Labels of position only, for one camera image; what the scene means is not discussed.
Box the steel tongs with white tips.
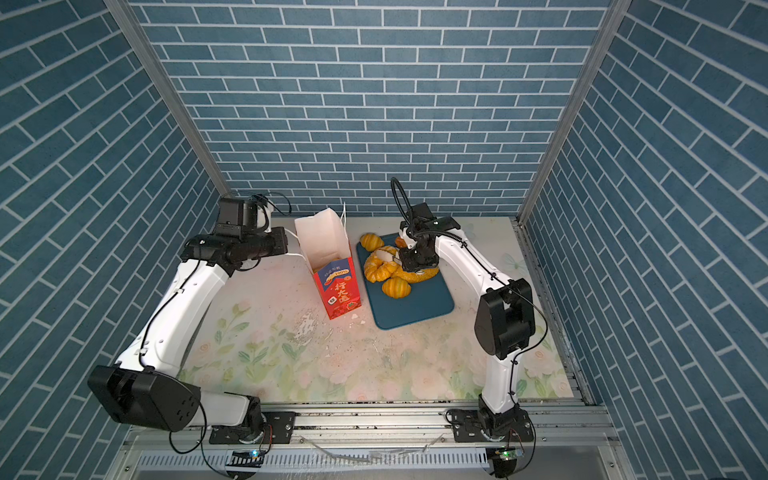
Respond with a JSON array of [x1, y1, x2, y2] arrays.
[[373, 250, 401, 265]]

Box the small striped pumpkin bun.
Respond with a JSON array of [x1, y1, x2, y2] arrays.
[[381, 277, 412, 299]]

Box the red white paper bag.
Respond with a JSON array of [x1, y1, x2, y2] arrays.
[[294, 204, 361, 320]]

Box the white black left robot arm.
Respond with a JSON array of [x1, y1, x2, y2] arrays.
[[87, 194, 288, 443]]

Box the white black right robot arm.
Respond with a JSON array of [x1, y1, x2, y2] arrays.
[[399, 203, 536, 415]]

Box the sesame covered golden bun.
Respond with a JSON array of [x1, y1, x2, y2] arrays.
[[392, 267, 440, 284]]

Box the small round striped bun back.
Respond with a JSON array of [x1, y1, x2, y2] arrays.
[[360, 233, 385, 252]]

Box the dark teal plastic tray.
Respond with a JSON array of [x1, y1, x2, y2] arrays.
[[364, 273, 455, 330]]

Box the twisted ring bread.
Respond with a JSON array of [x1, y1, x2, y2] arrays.
[[364, 246, 400, 283]]

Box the aluminium corner post right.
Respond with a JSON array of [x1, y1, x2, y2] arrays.
[[517, 0, 631, 226]]

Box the aluminium corner post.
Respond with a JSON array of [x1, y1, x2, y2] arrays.
[[104, 0, 233, 197], [517, 0, 631, 226]]

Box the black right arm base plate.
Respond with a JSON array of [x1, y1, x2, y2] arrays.
[[444, 406, 535, 443]]

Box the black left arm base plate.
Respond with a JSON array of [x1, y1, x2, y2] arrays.
[[209, 411, 297, 447]]

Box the aluminium front rail frame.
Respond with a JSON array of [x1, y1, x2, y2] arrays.
[[106, 402, 635, 479]]

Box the aluminium corner post left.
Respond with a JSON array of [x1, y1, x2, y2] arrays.
[[104, 0, 233, 197]]

